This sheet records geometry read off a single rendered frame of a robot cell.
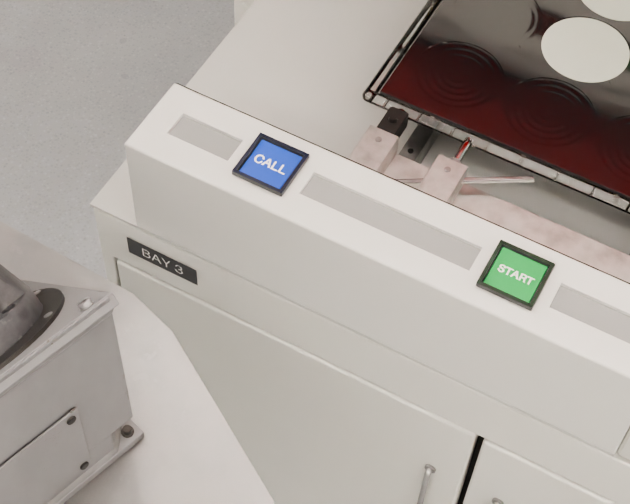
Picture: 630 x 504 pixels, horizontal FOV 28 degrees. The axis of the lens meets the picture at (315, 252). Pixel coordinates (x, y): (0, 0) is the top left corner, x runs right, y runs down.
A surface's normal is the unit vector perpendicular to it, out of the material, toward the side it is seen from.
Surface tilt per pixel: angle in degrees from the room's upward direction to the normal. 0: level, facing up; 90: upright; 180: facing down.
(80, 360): 90
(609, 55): 0
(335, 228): 0
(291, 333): 90
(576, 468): 90
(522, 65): 0
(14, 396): 90
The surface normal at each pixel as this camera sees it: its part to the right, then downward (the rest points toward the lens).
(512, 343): -0.48, 0.72
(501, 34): 0.03, -0.56
